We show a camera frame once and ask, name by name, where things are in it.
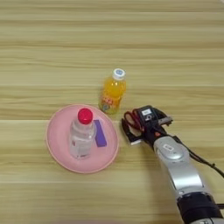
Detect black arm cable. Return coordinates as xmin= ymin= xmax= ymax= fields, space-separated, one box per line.
xmin=171 ymin=135 xmax=224 ymax=179

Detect orange juice bottle white cap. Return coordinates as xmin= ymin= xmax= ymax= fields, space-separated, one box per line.
xmin=98 ymin=67 xmax=128 ymax=116

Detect clear water bottle red cap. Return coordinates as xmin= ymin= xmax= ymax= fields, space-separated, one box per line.
xmin=68 ymin=108 xmax=97 ymax=160

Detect red-handled scissors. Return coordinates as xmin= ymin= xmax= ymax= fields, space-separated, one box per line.
xmin=123 ymin=108 xmax=144 ymax=133

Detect pink round plate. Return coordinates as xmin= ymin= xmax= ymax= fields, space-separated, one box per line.
xmin=45 ymin=103 xmax=120 ymax=175

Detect purple rectangular block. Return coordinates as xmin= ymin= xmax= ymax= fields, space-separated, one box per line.
xmin=93 ymin=119 xmax=108 ymax=148

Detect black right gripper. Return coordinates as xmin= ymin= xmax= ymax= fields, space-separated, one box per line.
xmin=120 ymin=107 xmax=174 ymax=151

